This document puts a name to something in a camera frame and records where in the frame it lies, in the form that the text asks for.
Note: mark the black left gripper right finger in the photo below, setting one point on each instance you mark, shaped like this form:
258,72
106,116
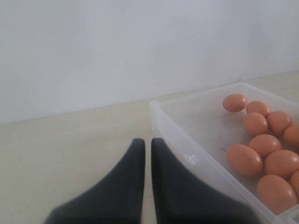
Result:
181,198

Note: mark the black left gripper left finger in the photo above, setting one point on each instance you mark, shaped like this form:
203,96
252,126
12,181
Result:
116,199

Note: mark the clear plastic container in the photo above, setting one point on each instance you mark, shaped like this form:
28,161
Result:
200,130

